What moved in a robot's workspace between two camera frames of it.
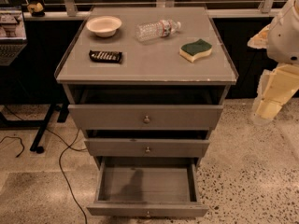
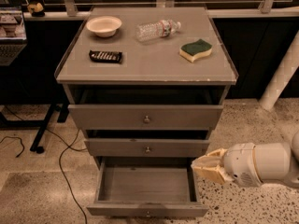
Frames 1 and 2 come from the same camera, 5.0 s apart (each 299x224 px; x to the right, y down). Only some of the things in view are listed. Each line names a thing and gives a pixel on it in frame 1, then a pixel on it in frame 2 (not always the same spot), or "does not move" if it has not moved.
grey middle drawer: x=145 y=147 does not move
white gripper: x=285 y=37 → x=240 y=164
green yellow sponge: x=196 y=49 does not move
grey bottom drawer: x=146 y=187 does not move
